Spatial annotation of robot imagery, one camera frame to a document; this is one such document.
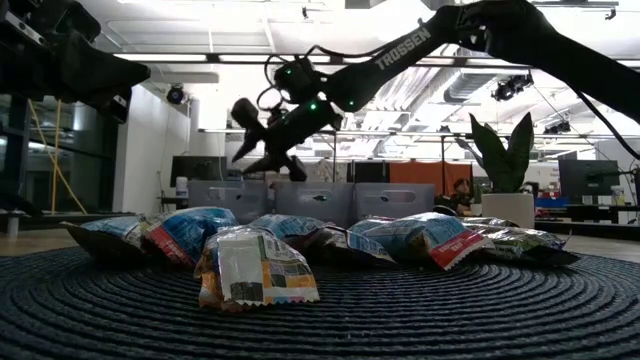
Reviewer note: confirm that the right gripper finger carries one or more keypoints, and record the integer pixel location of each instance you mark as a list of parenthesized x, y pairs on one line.
[(272, 164), (248, 140)]

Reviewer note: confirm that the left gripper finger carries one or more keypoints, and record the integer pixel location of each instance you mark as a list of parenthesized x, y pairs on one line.
[(99, 86), (99, 62)]

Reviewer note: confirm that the blue silver granola bar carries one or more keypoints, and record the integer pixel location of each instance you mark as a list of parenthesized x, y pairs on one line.
[(287, 225)]

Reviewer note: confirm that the blue red-ended granola bar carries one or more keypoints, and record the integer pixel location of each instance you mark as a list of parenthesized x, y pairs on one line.
[(195, 232), (425, 232)]

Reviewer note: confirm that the white yellow-panel granola bar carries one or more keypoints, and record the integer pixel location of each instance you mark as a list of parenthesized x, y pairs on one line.
[(250, 272)]

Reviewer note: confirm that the dark blue snack bag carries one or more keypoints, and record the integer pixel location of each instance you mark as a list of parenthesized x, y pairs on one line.
[(350, 245)]

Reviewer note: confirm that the silver green granola bar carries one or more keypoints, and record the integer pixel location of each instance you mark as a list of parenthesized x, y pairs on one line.
[(487, 222), (525, 242)]

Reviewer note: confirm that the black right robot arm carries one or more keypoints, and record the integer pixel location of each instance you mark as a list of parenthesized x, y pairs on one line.
[(400, 50)]

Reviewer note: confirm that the black computer monitor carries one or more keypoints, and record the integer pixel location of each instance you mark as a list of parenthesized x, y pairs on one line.
[(197, 170)]

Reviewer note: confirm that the black ceiling spotlight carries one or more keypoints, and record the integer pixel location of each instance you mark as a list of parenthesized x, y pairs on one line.
[(557, 127), (175, 94), (510, 86)]

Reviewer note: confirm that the white plastic bottle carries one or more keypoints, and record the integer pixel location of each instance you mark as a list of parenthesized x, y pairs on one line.
[(181, 186)]

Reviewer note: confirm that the black flat screen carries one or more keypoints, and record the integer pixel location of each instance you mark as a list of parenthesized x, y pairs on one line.
[(370, 172)]

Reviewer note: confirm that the orange partition panel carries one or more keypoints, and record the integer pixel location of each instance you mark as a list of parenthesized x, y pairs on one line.
[(420, 175)]

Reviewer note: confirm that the white cylindrical stand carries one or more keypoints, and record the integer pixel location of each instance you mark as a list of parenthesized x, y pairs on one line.
[(12, 227)]

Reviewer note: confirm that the black office chair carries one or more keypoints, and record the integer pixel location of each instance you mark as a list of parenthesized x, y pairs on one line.
[(444, 211)]

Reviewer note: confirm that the person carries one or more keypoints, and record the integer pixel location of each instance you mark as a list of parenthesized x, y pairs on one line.
[(460, 192)]

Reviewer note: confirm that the green snake plant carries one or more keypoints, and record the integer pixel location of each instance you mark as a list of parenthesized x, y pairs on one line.
[(492, 155)]

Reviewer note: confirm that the round dark woven mat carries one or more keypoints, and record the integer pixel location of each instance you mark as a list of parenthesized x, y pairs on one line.
[(400, 320)]

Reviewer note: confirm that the white round plant pot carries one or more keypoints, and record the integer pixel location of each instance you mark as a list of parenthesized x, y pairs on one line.
[(507, 207)]

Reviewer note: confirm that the blue storage box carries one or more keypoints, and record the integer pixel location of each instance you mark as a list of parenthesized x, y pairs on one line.
[(550, 202)]

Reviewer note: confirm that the black monitor on stand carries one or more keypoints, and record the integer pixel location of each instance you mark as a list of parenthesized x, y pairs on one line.
[(587, 177)]

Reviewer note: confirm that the black desk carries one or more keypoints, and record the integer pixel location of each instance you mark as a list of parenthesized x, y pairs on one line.
[(600, 207)]

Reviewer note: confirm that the clear jar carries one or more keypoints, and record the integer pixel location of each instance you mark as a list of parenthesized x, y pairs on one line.
[(617, 195)]

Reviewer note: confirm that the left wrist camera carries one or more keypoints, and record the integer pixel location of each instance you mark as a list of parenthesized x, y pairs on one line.
[(75, 20)]

